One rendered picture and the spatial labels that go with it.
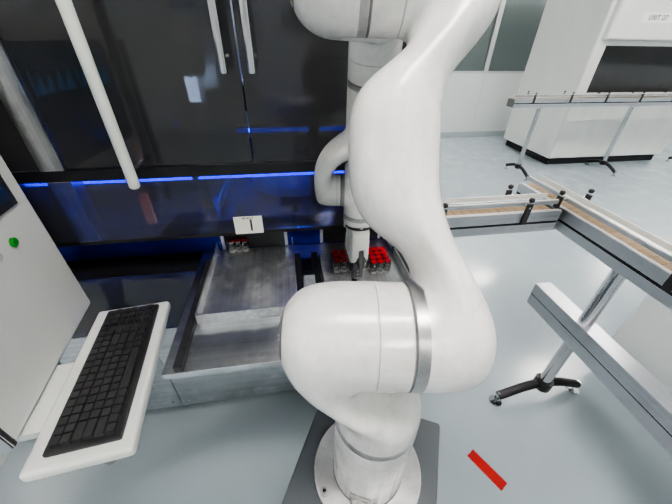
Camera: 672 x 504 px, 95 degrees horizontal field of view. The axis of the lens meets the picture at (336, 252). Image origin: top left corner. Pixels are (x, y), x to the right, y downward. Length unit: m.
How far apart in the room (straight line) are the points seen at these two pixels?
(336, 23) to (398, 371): 0.37
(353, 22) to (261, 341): 0.67
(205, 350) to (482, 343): 0.65
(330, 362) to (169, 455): 1.49
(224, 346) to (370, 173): 0.62
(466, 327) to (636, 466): 1.78
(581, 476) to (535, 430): 0.21
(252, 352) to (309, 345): 0.50
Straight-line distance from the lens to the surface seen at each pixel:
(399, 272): 1.01
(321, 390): 0.34
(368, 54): 0.58
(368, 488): 0.58
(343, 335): 0.30
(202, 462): 1.69
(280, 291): 0.93
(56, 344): 1.09
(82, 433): 0.90
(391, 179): 0.31
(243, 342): 0.82
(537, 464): 1.83
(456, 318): 0.32
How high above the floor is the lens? 1.50
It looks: 35 degrees down
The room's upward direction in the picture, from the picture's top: 1 degrees clockwise
